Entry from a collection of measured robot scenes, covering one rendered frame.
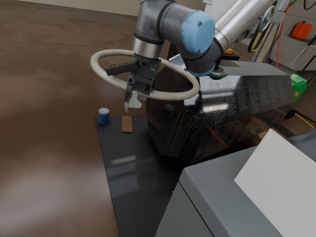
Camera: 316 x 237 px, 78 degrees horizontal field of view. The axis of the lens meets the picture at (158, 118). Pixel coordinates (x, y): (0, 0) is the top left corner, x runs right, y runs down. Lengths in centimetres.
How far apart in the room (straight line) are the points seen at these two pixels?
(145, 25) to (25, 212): 128
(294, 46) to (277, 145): 402
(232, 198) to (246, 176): 7
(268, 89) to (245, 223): 134
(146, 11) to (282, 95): 153
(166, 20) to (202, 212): 50
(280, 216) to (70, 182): 131
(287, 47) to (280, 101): 275
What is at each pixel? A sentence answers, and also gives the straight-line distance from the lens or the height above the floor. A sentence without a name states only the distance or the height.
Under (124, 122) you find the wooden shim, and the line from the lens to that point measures 202.
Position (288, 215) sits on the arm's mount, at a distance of 58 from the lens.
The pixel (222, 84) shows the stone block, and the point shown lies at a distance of 141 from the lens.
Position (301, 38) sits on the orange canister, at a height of 87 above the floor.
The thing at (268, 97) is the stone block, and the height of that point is 70.
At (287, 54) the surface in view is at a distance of 453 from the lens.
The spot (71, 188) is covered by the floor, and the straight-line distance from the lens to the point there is 155.
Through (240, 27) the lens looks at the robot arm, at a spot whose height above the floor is 121.
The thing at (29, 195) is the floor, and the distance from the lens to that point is 158.
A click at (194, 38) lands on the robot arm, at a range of 49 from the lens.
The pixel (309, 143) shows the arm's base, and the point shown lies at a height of 106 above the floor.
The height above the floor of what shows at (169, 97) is 94.
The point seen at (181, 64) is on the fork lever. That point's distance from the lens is 114.
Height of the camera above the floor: 128
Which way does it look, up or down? 35 degrees down
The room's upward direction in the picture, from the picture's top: 14 degrees clockwise
